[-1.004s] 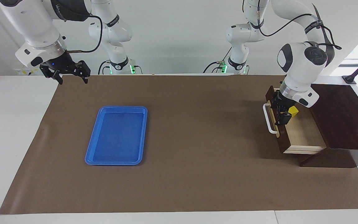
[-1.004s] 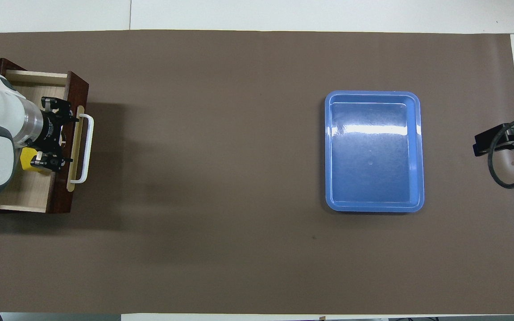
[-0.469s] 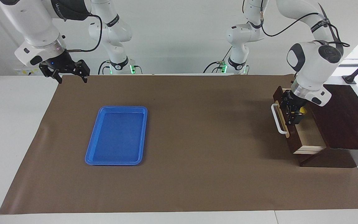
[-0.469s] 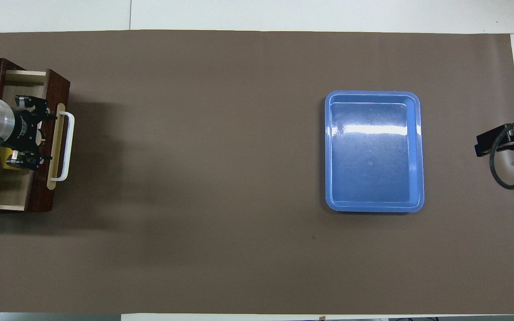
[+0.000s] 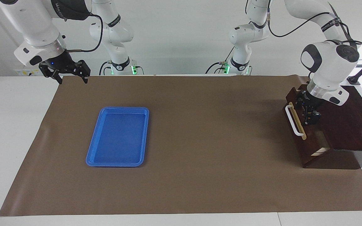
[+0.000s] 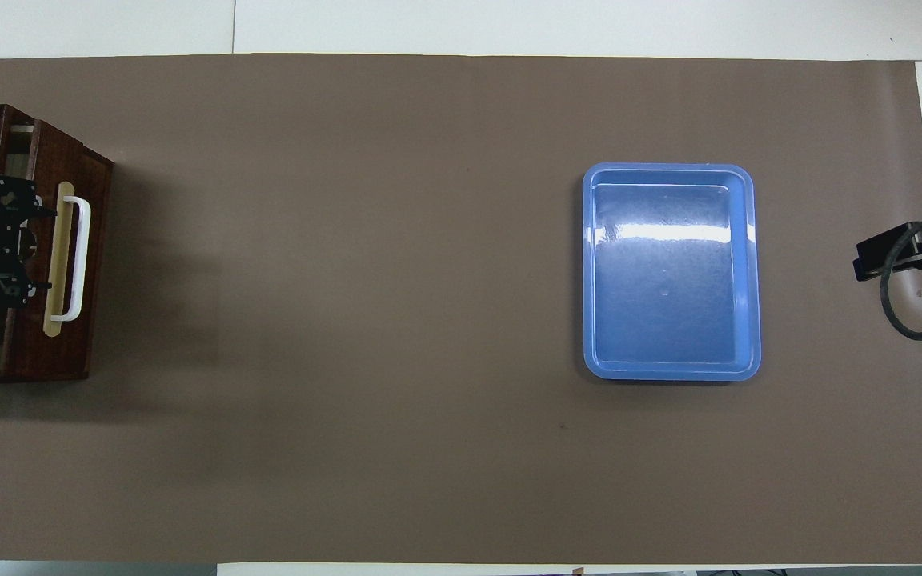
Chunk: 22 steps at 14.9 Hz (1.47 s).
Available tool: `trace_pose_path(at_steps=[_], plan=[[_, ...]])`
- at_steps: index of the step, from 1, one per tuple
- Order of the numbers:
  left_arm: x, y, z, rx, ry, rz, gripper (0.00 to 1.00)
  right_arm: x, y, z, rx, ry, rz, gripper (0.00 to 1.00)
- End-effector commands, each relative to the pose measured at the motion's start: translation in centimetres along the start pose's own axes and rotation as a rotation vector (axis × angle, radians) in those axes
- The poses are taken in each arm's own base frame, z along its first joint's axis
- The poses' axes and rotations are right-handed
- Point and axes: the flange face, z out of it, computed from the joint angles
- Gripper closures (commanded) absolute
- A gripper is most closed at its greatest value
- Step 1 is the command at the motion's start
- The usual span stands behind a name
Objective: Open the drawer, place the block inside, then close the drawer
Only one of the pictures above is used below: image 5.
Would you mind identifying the black cable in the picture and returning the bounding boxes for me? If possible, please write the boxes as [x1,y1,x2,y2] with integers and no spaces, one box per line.
[205,46,235,75]
[65,13,104,53]
[328,3,362,46]
[98,60,113,76]
[267,0,331,38]

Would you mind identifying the wooden drawer with white handle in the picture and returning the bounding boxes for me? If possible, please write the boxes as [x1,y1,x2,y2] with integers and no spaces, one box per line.
[285,101,323,140]

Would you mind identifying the dark wooden drawer cabinet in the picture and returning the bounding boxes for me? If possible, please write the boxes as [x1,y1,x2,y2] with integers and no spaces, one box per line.
[283,84,362,170]

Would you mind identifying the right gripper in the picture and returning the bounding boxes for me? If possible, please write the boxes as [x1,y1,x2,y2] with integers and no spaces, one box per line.
[39,51,91,85]

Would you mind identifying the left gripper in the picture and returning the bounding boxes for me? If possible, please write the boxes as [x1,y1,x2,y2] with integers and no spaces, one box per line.
[295,90,325,126]

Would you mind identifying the blue plastic tray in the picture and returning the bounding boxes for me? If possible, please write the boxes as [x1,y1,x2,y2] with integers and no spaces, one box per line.
[85,107,150,167]

